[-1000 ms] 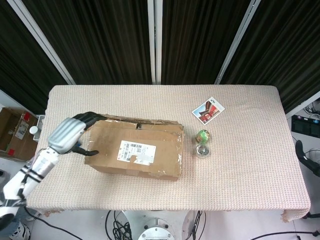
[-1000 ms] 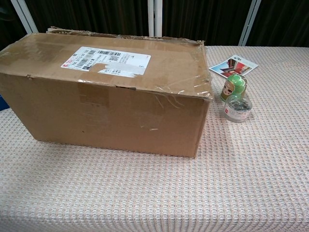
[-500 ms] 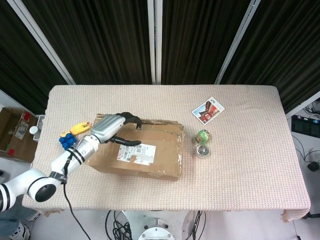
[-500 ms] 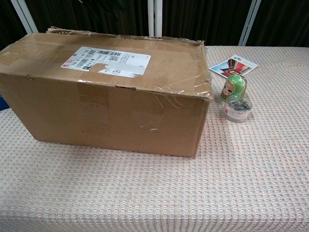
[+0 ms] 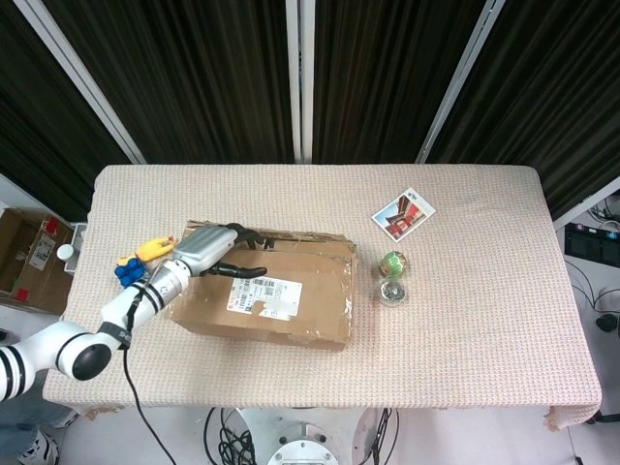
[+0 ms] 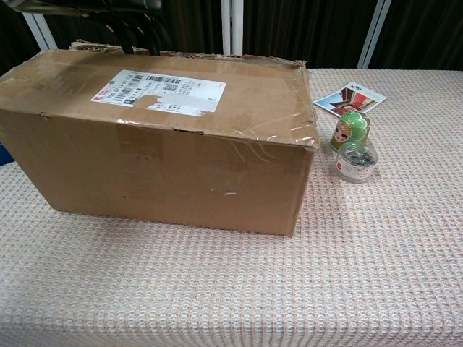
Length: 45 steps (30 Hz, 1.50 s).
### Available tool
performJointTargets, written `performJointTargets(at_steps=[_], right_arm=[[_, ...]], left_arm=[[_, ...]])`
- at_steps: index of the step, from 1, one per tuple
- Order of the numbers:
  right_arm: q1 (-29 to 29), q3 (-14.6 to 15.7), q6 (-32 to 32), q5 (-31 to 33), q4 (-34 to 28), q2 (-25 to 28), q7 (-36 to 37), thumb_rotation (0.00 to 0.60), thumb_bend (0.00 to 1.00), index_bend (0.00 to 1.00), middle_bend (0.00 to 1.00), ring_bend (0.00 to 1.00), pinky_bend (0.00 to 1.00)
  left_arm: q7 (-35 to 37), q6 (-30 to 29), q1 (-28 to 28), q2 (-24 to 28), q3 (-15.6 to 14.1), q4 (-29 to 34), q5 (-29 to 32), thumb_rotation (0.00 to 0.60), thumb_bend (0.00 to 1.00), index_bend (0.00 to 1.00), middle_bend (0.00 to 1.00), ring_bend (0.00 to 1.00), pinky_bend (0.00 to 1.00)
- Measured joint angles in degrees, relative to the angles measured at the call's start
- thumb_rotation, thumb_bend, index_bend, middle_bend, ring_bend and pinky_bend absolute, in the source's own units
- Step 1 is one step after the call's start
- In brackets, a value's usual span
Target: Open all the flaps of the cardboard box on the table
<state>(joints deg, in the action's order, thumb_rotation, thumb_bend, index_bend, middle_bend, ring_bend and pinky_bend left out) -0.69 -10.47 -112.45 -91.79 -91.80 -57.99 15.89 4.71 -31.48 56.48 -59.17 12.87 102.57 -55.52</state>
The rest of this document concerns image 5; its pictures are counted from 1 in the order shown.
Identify black electronic device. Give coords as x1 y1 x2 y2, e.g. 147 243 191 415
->
564 222 620 267

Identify black pleated curtain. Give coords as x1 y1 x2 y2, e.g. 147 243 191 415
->
0 0 620 222

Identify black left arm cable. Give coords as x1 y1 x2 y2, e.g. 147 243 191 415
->
123 290 175 465

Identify white metal partition frame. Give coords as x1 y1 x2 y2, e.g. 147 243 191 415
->
416 0 508 164
284 0 315 164
551 176 620 232
12 0 146 165

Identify black coiled floor cables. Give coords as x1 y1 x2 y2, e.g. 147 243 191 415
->
202 406 258 465

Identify yellow plastic toy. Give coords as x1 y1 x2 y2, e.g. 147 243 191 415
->
134 234 178 265

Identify beige woven tablecloth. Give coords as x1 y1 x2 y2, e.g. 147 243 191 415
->
42 164 605 432

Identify person's leg in jeans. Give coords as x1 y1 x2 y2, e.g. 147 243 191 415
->
0 399 78 465

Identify large brown cardboard box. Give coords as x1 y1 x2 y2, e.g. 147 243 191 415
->
162 220 358 354

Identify open cardboard box with labels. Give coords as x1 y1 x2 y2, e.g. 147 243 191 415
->
0 207 74 316

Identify postcard with red building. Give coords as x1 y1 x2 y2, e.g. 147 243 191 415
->
371 186 436 242

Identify white plastic bin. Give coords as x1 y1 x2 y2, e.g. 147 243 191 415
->
62 222 88 272

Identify white and black sneaker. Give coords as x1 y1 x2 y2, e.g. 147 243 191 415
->
16 433 62 465

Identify clear jar of paper clips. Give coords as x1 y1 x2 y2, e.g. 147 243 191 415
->
379 279 410 308

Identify grey round robot base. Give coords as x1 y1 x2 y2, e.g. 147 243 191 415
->
265 420 340 465

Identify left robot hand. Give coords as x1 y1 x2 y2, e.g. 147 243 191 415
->
171 222 273 279

